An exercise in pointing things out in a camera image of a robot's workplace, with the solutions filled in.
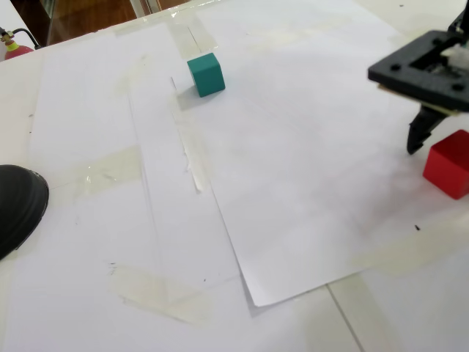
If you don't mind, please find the red cube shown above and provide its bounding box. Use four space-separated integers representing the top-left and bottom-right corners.
422 128 469 201

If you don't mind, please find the black round stand base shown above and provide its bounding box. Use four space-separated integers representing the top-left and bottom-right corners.
0 164 51 262

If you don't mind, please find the beige masking tape strip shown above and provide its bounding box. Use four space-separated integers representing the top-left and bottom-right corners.
47 144 144 197
291 273 371 352
108 263 215 327
168 15 220 59
167 89 208 194

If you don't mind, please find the white paper sheet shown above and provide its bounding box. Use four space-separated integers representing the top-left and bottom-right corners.
128 82 243 305
170 36 469 308

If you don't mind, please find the red fire extinguisher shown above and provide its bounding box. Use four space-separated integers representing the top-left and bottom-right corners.
0 27 43 62

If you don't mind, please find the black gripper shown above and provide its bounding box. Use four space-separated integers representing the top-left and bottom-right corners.
405 7 469 155

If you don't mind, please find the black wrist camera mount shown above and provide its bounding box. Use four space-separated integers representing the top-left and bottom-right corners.
368 29 469 115

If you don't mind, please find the teal blue cube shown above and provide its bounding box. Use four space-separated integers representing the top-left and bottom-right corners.
186 52 226 98

